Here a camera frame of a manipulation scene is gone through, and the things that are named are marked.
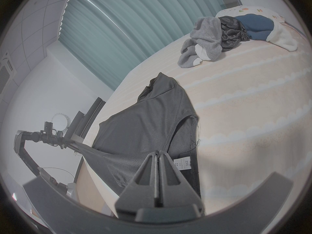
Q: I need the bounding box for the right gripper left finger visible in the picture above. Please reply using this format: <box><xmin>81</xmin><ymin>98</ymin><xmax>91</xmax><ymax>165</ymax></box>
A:
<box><xmin>115</xmin><ymin>152</ymin><xmax>157</xmax><ymax>211</ymax></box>

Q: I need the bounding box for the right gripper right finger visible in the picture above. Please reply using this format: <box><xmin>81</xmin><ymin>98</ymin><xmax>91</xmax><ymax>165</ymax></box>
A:
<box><xmin>158</xmin><ymin>151</ymin><xmax>205</xmax><ymax>211</ymax></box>

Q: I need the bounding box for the black garment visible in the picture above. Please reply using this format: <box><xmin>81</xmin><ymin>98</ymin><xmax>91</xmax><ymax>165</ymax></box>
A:
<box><xmin>80</xmin><ymin>72</ymin><xmax>202</xmax><ymax>197</ymax></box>

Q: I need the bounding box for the bed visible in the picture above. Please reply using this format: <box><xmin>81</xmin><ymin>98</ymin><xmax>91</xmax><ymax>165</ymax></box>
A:
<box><xmin>74</xmin><ymin>4</ymin><xmax>312</xmax><ymax>216</ymax></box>

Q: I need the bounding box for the pile of clothes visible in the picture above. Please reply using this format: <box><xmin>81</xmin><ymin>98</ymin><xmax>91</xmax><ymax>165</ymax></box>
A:
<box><xmin>177</xmin><ymin>14</ymin><xmax>298</xmax><ymax>69</ymax></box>

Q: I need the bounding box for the dark grey chest of drawers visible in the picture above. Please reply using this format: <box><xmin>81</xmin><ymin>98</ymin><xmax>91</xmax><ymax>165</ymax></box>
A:
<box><xmin>66</xmin><ymin>97</ymin><xmax>106</xmax><ymax>142</ymax></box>

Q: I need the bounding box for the blue-green curtain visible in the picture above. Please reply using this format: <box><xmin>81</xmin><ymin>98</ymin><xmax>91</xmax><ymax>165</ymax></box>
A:
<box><xmin>59</xmin><ymin>0</ymin><xmax>147</xmax><ymax>92</ymax></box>
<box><xmin>76</xmin><ymin>0</ymin><xmax>235</xmax><ymax>58</ymax></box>

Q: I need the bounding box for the white printed pillow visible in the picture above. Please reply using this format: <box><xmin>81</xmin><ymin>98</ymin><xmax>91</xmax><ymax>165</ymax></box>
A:
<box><xmin>216</xmin><ymin>6</ymin><xmax>286</xmax><ymax>24</ymax></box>

